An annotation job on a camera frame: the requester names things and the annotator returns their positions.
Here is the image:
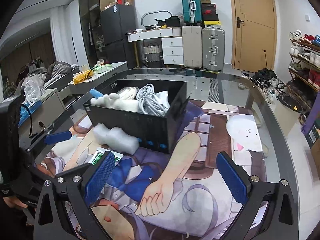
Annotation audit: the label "beige suitcase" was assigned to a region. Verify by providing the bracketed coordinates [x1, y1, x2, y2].
[182, 25, 202, 69]

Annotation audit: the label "yellow bag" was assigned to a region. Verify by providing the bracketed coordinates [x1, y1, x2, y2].
[73, 69, 94, 85]

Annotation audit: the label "black cardboard box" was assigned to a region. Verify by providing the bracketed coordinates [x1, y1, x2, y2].
[84, 80, 189, 154]

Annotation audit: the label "wooden door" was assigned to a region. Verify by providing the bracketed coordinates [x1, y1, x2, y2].
[231, 0, 277, 73]

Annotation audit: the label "white drawer desk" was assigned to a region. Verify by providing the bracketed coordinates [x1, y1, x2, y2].
[127, 27, 184, 66]

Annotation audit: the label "pile of shoes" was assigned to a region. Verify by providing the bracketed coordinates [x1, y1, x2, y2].
[241, 68, 286, 105]

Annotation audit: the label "white foam block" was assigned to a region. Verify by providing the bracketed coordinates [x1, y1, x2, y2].
[92, 124, 139, 155]

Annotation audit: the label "wooden shoe rack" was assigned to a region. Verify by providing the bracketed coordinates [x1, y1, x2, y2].
[288, 29, 319, 104]

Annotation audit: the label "woven laundry basket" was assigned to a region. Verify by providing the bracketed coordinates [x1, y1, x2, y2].
[143, 43, 162, 68]

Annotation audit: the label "stacked shoe boxes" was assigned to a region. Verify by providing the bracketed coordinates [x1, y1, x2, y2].
[201, 0, 221, 29]

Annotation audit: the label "silver suitcase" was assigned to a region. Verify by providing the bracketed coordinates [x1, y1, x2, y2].
[202, 28, 225, 72]

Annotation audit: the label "white cable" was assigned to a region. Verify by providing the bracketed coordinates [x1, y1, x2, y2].
[135, 83, 171, 118]

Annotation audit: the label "white plush toy blue tips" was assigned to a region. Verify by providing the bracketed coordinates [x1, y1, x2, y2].
[90, 87, 139, 112]

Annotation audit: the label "green white medicine packet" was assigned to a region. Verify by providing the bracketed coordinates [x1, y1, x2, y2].
[89, 147, 124, 165]

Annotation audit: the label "grey sofa with clothes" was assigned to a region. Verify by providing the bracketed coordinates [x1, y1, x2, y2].
[2, 61, 79, 99]

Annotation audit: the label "teal suitcase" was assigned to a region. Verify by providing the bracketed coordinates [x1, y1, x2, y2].
[182, 0, 202, 25]

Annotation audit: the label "black refrigerator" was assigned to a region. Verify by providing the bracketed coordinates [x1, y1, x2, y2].
[100, 4, 137, 69]

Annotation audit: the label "grey coffee table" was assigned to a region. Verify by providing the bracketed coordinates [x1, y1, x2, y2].
[68, 61, 128, 96]

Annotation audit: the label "anime print table mat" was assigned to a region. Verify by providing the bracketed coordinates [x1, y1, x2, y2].
[35, 100, 270, 240]

